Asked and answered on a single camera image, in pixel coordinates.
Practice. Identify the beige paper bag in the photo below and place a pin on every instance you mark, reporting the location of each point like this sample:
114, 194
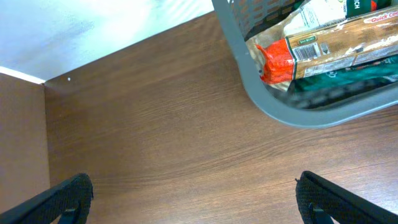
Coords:
311, 18

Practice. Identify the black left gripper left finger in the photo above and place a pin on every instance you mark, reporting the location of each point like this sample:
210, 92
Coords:
67, 202

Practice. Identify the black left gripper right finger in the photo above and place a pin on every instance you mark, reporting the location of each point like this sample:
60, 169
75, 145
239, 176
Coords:
322, 201

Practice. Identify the orange biscuit package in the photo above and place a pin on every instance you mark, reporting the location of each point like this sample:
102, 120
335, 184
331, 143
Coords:
349, 43

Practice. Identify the green coffee mix bag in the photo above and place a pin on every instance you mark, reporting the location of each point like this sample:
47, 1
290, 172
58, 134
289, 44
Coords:
382, 70

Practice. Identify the grey plastic basket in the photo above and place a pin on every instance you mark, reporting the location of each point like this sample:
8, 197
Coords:
241, 20

